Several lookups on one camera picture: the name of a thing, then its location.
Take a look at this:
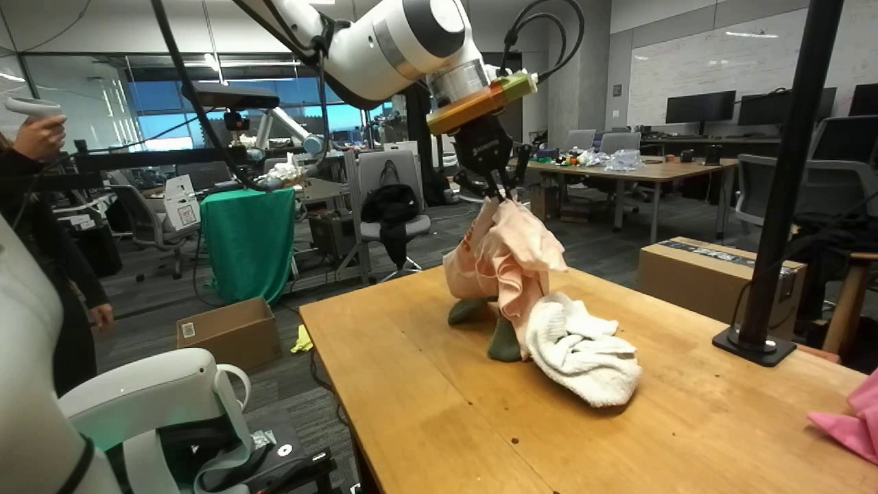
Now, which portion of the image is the black horizontal beam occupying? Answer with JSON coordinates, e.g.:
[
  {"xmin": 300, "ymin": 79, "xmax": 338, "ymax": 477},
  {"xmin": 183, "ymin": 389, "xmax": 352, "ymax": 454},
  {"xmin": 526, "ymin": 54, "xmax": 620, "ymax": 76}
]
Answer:
[{"xmin": 72, "ymin": 146, "xmax": 268, "ymax": 194}]

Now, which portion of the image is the person's left forearm dark sleeve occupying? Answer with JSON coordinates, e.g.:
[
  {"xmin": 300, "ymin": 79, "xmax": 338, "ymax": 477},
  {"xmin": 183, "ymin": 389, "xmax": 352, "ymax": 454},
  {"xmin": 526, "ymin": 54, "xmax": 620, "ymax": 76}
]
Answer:
[{"xmin": 58, "ymin": 231, "xmax": 112, "ymax": 314}]

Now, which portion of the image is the wooden office desk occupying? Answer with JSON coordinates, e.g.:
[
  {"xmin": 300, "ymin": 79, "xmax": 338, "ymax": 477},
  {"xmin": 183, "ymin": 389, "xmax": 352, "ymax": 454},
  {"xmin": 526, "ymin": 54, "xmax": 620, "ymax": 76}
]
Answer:
[{"xmin": 525, "ymin": 153, "xmax": 742, "ymax": 244}]

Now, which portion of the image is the person's left hand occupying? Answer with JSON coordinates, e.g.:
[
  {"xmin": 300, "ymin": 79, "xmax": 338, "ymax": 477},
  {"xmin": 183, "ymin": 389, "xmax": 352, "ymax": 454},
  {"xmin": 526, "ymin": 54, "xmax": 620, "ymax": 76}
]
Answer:
[{"xmin": 89, "ymin": 303, "xmax": 116, "ymax": 334}]

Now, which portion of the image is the wall whiteboard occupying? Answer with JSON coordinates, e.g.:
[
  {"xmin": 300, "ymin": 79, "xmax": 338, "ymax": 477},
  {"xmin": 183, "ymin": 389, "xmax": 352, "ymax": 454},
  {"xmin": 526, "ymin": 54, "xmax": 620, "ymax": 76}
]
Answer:
[{"xmin": 626, "ymin": 9, "xmax": 813, "ymax": 131}]

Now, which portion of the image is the wooden stool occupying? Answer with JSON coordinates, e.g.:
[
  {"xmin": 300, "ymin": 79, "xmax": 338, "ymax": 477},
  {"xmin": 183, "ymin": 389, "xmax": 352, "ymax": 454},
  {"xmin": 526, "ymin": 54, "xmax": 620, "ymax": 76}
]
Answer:
[{"xmin": 820, "ymin": 249, "xmax": 878, "ymax": 358}]

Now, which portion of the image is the green draped cloth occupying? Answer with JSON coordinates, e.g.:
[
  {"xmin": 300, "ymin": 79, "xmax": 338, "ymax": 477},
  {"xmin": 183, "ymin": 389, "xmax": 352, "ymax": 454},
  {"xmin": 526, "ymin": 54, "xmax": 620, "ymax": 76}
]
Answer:
[{"xmin": 197, "ymin": 185, "xmax": 303, "ymax": 307}]

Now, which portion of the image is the yellow rag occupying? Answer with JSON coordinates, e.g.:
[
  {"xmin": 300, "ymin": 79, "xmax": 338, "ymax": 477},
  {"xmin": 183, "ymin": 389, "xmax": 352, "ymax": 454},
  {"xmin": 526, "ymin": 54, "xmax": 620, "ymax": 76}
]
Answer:
[{"xmin": 288, "ymin": 325, "xmax": 316, "ymax": 358}]

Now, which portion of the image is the black base mounting hardware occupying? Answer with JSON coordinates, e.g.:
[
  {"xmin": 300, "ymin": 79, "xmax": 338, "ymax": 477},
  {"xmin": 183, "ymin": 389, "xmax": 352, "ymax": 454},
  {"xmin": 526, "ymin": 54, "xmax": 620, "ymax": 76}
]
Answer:
[{"xmin": 159, "ymin": 415, "xmax": 344, "ymax": 494}]

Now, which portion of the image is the pink cloth orange print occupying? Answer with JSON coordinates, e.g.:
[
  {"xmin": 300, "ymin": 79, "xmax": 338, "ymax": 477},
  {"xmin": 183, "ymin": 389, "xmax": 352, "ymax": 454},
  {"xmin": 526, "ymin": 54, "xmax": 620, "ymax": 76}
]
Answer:
[{"xmin": 807, "ymin": 369, "xmax": 878, "ymax": 467}]

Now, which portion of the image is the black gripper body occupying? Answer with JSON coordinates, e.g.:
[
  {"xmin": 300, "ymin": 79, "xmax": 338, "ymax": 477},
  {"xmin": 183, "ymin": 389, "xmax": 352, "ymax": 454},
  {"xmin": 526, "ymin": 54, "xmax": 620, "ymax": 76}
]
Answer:
[{"xmin": 452, "ymin": 113, "xmax": 518, "ymax": 187}]

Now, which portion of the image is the white panel with logo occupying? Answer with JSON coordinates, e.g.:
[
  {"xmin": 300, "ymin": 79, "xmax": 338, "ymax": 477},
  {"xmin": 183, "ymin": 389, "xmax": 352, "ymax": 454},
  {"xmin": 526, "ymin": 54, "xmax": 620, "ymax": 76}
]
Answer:
[{"xmin": 352, "ymin": 142, "xmax": 425, "ymax": 201}]

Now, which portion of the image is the black computer monitor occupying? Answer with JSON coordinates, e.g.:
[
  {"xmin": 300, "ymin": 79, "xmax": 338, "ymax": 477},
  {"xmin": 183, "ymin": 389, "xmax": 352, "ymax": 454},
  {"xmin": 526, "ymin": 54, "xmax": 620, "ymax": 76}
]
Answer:
[
  {"xmin": 663, "ymin": 87, "xmax": 739, "ymax": 126},
  {"xmin": 849, "ymin": 79, "xmax": 878, "ymax": 117},
  {"xmin": 735, "ymin": 87, "xmax": 839, "ymax": 130}
]

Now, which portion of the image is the grey office chair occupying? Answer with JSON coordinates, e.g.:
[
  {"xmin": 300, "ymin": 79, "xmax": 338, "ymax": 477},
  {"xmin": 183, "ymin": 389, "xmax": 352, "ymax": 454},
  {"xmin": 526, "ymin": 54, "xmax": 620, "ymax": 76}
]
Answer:
[{"xmin": 735, "ymin": 150, "xmax": 878, "ymax": 231}]

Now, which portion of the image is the long black robot cable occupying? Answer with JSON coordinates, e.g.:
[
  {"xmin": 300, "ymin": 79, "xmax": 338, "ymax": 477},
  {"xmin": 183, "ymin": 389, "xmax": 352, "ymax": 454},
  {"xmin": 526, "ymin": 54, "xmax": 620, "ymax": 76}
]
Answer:
[{"xmin": 148, "ymin": 0, "xmax": 268, "ymax": 189}]

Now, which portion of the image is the person in dark clothes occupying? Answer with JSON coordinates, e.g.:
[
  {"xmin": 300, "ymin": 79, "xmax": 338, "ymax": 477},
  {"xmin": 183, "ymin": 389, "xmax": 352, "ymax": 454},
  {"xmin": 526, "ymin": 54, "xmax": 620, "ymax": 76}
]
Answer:
[{"xmin": 0, "ymin": 134, "xmax": 117, "ymax": 396}]

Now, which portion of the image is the person's right hand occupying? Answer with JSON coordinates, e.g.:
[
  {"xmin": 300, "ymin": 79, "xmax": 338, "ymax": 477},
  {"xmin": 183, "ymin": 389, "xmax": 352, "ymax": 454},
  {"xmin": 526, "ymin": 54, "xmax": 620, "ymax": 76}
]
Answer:
[{"xmin": 10, "ymin": 113, "xmax": 69, "ymax": 164}]

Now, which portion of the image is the black bar camera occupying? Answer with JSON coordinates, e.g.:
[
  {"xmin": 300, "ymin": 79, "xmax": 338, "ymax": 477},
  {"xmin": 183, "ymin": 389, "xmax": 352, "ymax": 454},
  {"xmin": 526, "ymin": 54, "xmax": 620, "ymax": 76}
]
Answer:
[{"xmin": 175, "ymin": 79, "xmax": 282, "ymax": 113}]

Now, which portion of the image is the white paper sign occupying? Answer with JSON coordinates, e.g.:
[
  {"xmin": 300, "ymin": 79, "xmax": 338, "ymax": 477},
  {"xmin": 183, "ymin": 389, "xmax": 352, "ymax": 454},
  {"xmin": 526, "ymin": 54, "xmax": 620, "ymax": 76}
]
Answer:
[{"xmin": 163, "ymin": 172, "xmax": 202, "ymax": 233}]

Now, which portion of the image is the white towel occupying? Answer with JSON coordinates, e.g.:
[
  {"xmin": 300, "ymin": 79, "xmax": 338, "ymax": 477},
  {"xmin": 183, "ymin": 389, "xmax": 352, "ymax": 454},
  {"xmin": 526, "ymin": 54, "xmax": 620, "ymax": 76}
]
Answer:
[{"xmin": 515, "ymin": 292, "xmax": 646, "ymax": 412}]

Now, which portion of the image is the white handheld controller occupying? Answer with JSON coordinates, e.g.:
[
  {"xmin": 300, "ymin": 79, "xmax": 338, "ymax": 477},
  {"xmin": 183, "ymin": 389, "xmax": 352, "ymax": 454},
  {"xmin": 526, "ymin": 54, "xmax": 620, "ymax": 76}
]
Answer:
[{"xmin": 4, "ymin": 94, "xmax": 67, "ymax": 122}]

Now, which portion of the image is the person's right forearm dark sleeve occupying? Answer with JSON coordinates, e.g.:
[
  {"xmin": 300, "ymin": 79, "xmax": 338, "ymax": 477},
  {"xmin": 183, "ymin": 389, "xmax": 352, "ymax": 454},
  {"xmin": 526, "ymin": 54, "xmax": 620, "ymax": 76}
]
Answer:
[{"xmin": 0, "ymin": 146, "xmax": 49, "ymax": 201}]

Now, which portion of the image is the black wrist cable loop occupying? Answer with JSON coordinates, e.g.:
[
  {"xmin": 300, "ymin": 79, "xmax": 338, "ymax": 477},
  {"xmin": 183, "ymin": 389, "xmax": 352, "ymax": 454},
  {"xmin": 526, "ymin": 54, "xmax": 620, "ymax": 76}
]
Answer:
[{"xmin": 497, "ymin": 0, "xmax": 588, "ymax": 86}]

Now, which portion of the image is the small open cardboard box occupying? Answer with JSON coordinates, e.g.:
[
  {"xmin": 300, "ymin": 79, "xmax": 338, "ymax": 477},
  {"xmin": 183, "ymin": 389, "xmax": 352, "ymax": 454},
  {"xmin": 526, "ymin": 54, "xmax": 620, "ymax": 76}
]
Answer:
[{"xmin": 172, "ymin": 296, "xmax": 282, "ymax": 373}]

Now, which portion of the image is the black pole stand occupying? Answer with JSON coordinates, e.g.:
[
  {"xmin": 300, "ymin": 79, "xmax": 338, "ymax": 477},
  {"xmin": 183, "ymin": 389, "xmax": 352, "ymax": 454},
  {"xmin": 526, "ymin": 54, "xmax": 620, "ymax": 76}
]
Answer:
[{"xmin": 711, "ymin": 0, "xmax": 849, "ymax": 370}]

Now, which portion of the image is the pale peach printed shirt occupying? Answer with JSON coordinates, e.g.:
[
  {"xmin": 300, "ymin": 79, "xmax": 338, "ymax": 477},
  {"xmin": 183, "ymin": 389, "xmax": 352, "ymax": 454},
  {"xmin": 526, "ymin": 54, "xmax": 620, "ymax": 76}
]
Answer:
[{"xmin": 441, "ymin": 198, "xmax": 571, "ymax": 334}]

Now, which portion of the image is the cardboard box black tape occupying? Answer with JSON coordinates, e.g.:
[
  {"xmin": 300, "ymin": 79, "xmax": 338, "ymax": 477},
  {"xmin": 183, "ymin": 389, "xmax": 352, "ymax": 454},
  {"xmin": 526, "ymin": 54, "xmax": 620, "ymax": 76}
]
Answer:
[{"xmin": 636, "ymin": 233, "xmax": 809, "ymax": 340}]

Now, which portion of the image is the dark green object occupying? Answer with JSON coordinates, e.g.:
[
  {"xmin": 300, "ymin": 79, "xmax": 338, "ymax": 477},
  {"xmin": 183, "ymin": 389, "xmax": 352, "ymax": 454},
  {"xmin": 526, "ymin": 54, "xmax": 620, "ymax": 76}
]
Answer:
[{"xmin": 445, "ymin": 296, "xmax": 526, "ymax": 364}]

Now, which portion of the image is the black office chair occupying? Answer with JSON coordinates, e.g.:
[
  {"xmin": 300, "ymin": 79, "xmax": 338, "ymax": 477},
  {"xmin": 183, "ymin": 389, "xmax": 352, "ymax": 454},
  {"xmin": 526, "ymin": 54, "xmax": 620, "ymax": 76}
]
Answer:
[{"xmin": 357, "ymin": 182, "xmax": 433, "ymax": 283}]

